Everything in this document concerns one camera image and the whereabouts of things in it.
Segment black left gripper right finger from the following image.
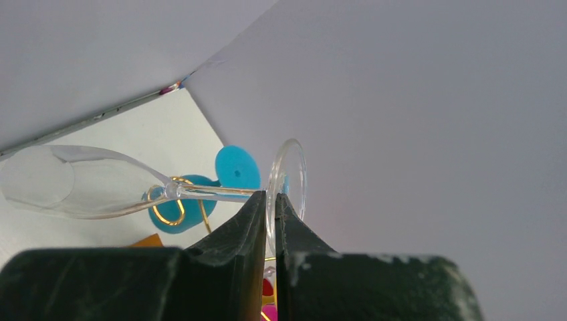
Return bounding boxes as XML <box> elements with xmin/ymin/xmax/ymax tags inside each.
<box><xmin>275</xmin><ymin>194</ymin><xmax>483</xmax><ymax>320</ymax></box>

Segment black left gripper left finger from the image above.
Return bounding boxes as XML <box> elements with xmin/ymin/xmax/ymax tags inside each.
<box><xmin>1</xmin><ymin>192</ymin><xmax>266</xmax><ymax>320</ymax></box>

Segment blue wine glass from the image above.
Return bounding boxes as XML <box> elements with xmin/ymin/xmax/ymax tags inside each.
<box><xmin>148</xmin><ymin>145</ymin><xmax>261</xmax><ymax>234</ymax></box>

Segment clear glass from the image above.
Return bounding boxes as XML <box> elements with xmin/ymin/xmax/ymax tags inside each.
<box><xmin>1</xmin><ymin>139</ymin><xmax>306</xmax><ymax>251</ymax></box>

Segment red wine glass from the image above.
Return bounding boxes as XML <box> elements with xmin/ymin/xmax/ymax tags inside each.
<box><xmin>262</xmin><ymin>278</ymin><xmax>274</xmax><ymax>297</ymax></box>

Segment pink wine glass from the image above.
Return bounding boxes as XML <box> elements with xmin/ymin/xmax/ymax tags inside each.
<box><xmin>260</xmin><ymin>304</ymin><xmax>278</xmax><ymax>321</ymax></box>

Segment gold rack with wooden base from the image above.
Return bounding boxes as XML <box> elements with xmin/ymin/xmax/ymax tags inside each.
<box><xmin>129</xmin><ymin>175</ymin><xmax>276</xmax><ymax>308</ymax></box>

